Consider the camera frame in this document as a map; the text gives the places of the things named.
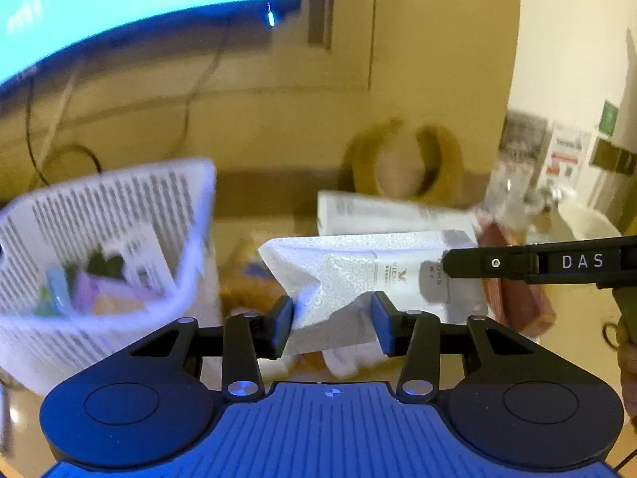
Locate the person's right hand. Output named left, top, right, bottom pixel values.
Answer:
left=616, top=343, right=637, bottom=416

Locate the white red-print notice stand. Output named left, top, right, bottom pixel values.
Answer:
left=545, top=122, right=593, bottom=180

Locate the white patterned pouch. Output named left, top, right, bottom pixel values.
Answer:
left=256, top=230, right=491, bottom=357

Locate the white printed packet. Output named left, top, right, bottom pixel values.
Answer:
left=102, top=221, right=177, bottom=300

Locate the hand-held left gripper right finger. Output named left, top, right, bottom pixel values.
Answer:
left=371, top=291, right=535, bottom=404

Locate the wooden desktop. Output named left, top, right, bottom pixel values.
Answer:
left=0, top=169, right=637, bottom=459

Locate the long maroon box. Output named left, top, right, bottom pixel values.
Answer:
left=480, top=221, right=555, bottom=337

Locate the white folded towel pack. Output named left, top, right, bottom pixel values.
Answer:
left=317, top=190, right=479, bottom=237

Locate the orange toy bricks box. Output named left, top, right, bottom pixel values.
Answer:
left=221, top=239, right=279, bottom=319

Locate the clear plastic container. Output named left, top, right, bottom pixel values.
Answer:
left=485, top=159, right=543, bottom=225

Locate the brown plush neck pillow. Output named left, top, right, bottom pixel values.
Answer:
left=343, top=118, right=463, bottom=207

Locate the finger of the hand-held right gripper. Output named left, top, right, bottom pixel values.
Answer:
left=442, top=244, right=541, bottom=284

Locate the white cable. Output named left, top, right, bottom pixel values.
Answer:
left=37, top=72, right=78, bottom=163

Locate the acrylic leaflet stand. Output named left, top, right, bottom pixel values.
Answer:
left=500, top=112, right=548, bottom=180

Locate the black cable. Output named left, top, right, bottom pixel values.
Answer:
left=162, top=17, right=234, bottom=163
left=24, top=77, right=103, bottom=187

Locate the white perforated plastic basket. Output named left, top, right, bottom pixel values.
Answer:
left=0, top=158, right=220, bottom=394

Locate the computer monitor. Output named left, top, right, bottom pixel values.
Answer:
left=0, top=0, right=304, bottom=95

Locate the purple packet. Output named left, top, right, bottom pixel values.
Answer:
left=74, top=271, right=130, bottom=304

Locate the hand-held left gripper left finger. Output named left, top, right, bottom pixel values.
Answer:
left=130, top=295, right=295, bottom=402

